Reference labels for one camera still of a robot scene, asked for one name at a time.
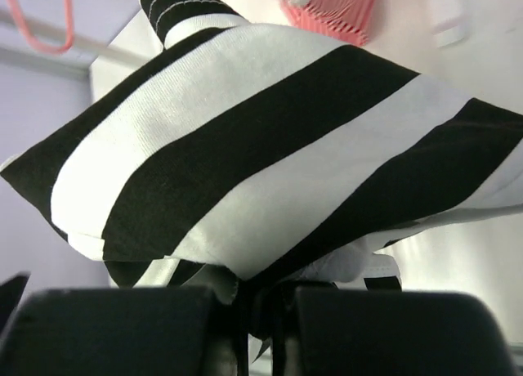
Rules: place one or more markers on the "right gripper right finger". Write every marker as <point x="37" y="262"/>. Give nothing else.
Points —
<point x="325" y="331"/>

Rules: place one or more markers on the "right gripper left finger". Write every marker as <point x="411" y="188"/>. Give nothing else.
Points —
<point x="159" y="331"/>

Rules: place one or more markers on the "black white striped tank top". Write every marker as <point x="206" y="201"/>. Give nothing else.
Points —
<point x="245" y="154"/>

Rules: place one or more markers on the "pink wire hanger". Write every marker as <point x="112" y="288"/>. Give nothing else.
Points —
<point x="43" y="45"/>

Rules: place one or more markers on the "red white striped tank top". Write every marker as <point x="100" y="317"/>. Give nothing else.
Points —
<point x="346" y="20"/>

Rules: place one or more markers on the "white clothes rack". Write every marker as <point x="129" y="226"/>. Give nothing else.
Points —
<point x="40" y="29"/>

